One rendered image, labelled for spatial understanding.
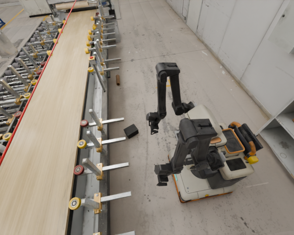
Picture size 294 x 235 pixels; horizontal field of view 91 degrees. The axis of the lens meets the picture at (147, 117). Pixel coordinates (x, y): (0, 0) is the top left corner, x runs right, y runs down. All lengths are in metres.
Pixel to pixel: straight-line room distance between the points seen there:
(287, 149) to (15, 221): 3.05
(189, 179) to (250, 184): 0.88
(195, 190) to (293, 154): 1.49
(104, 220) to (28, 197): 0.61
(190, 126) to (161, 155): 1.73
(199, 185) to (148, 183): 0.67
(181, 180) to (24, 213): 1.45
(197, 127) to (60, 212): 1.15
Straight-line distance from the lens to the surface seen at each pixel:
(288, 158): 2.74
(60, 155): 1.57
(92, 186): 1.63
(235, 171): 1.50
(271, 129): 2.90
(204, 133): 0.59
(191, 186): 1.90
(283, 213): 2.56
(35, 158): 1.70
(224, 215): 2.24
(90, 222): 1.59
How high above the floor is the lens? 2.10
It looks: 52 degrees down
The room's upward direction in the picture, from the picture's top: 6 degrees counter-clockwise
